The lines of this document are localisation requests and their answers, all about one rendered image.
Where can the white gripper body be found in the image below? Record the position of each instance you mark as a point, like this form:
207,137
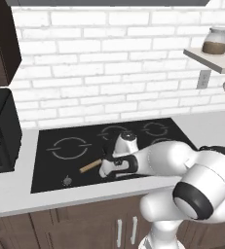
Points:
108,168

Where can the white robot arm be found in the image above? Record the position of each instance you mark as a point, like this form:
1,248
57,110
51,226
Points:
169,159

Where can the black glass hob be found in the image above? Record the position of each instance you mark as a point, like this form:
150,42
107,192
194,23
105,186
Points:
68,162

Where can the brown cupboard door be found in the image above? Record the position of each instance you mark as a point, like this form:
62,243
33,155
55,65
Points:
88,227
19,231
135,214

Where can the black microwave oven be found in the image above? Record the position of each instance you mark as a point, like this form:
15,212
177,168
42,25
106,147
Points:
2,129

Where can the glass jar with brown contents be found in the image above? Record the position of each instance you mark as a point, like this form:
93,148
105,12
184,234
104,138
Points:
215,42

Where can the grey range hood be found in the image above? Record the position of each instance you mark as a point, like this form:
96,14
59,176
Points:
107,2

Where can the grey wall outlet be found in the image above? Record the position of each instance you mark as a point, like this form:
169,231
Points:
203,79

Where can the pale wall shelf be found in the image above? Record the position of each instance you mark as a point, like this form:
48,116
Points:
214,60

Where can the dark brown wall cupboard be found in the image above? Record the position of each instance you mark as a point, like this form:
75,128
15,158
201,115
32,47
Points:
2,39

